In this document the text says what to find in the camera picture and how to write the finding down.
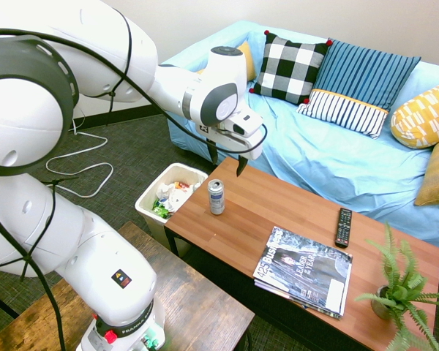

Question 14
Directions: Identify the dark wooden robot stand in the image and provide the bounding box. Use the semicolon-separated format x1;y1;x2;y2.
0;220;256;351

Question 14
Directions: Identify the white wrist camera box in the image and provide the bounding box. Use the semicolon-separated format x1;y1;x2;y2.
226;107;263;137

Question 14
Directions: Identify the sofa with blue cover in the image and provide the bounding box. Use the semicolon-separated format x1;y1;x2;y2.
163;19;439;281

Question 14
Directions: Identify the plain yellow pillow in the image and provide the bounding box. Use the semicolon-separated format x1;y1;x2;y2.
196;39;258;83

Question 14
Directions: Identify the business magazine stack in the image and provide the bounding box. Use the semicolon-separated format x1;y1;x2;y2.
252;225;354;320

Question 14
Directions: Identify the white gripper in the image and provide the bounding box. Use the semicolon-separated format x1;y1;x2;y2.
203;124;267;178

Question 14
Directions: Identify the green snack bag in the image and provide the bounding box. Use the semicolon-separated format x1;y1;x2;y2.
152;198;173;220

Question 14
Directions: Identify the large crumpled white tissue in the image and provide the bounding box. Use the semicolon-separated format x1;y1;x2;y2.
156;181;195;214

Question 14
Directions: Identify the wooden coffee table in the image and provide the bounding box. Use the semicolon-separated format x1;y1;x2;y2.
163;156;439;351

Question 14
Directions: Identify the white floral drink can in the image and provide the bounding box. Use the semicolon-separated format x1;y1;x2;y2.
206;178;226;216

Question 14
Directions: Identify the black white checkered pillow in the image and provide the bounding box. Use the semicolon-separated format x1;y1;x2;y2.
248;29;334;106

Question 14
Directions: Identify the blue striped pillow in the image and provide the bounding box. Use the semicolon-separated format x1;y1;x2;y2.
296;37;423;140

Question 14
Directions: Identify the green fern plant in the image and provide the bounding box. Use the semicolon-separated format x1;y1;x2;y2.
353;220;439;351

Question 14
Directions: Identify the yellow white patterned pillow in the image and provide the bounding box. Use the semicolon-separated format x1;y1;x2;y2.
390;78;439;150

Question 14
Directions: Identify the white floor cable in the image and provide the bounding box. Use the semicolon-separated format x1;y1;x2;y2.
45;116;115;200

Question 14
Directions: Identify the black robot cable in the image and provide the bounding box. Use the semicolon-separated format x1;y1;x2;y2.
0;7;269;351

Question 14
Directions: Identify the white trash bin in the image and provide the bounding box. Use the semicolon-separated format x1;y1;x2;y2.
134;162;210;259

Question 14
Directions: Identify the metal plant pot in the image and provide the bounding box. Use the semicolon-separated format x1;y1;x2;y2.
370;284;393;321

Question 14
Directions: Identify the black remote control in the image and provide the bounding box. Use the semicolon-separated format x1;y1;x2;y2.
334;207;354;249

